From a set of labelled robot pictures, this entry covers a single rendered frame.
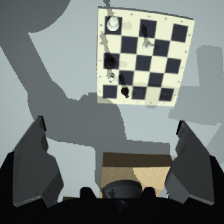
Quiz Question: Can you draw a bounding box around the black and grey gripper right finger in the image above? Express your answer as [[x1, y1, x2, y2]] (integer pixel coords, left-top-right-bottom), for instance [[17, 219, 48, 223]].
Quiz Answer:
[[164, 120, 224, 224]]

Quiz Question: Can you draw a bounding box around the black and white chessboard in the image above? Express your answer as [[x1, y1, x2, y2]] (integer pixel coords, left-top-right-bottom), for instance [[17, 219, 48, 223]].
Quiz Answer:
[[97, 9, 195, 106]]

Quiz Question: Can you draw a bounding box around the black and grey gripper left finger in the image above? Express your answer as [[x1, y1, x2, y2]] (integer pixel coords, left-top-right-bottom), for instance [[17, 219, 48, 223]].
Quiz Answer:
[[0, 116, 64, 224]]

